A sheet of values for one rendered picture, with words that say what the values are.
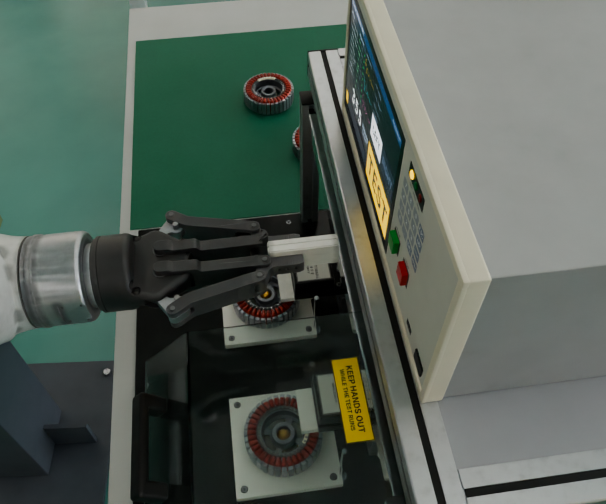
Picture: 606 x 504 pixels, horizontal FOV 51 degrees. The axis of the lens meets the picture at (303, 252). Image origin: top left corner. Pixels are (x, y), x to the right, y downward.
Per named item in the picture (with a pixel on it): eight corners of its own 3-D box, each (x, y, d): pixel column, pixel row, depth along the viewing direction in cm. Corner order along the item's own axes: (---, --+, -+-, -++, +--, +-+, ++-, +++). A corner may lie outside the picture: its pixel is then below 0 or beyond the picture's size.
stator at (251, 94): (298, 112, 142) (297, 99, 139) (248, 119, 140) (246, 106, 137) (289, 81, 148) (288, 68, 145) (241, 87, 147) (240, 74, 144)
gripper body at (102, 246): (107, 262, 68) (195, 253, 68) (103, 332, 63) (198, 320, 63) (88, 217, 62) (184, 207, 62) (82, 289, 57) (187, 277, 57)
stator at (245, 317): (235, 334, 104) (233, 322, 101) (230, 278, 110) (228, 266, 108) (303, 326, 105) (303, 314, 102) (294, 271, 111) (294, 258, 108)
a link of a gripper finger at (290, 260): (251, 258, 62) (254, 283, 60) (302, 253, 63) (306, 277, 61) (252, 267, 63) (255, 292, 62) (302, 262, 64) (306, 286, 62)
